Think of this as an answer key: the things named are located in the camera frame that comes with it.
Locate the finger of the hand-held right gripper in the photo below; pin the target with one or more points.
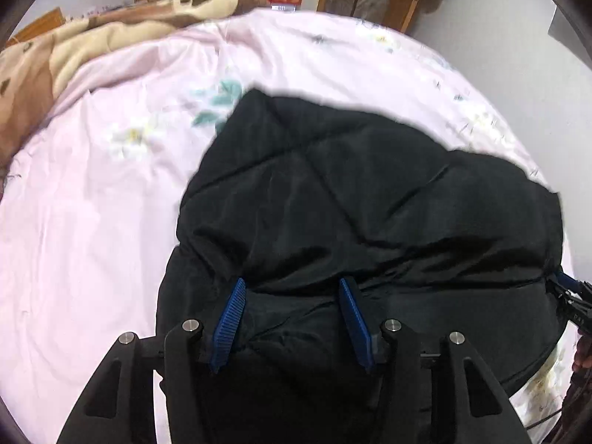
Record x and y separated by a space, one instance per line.
565 282

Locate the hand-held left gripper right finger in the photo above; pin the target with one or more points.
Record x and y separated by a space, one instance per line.
354 319

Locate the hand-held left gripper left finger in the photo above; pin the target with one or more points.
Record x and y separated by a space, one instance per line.
229 319

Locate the black padded jacket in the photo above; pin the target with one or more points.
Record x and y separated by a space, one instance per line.
370 194

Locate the person's right hand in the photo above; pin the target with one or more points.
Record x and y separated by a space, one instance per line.
583 354

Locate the pink floral bedsheet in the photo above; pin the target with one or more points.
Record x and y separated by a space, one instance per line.
115 240

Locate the beige and brown blanket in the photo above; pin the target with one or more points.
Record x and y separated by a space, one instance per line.
69 51

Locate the wooden headboard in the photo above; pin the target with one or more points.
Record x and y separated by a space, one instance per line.
41 25

